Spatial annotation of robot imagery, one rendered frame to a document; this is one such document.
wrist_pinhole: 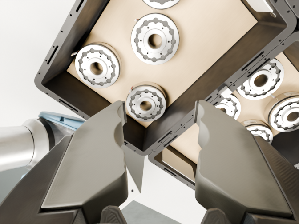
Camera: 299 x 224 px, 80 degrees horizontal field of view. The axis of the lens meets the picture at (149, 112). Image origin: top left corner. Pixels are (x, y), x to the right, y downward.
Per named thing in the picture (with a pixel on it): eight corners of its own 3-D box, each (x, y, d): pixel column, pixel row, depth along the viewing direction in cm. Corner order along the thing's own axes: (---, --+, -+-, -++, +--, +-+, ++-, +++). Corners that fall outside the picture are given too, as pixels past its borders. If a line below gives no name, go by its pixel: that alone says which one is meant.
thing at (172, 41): (156, 1, 34) (156, 1, 34) (188, 42, 38) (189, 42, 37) (121, 39, 38) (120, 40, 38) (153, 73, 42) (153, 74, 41)
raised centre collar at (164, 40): (155, 22, 36) (155, 22, 35) (171, 41, 38) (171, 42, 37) (138, 40, 38) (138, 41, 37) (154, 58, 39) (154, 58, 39)
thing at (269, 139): (247, 158, 53) (248, 160, 53) (225, 140, 50) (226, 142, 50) (279, 139, 49) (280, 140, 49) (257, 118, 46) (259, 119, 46)
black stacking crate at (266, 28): (163, -107, 31) (164, -161, 21) (263, 20, 39) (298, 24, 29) (59, 67, 47) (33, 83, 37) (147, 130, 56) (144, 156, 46)
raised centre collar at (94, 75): (92, 52, 39) (91, 53, 39) (111, 66, 41) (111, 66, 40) (82, 69, 42) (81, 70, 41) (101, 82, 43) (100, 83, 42)
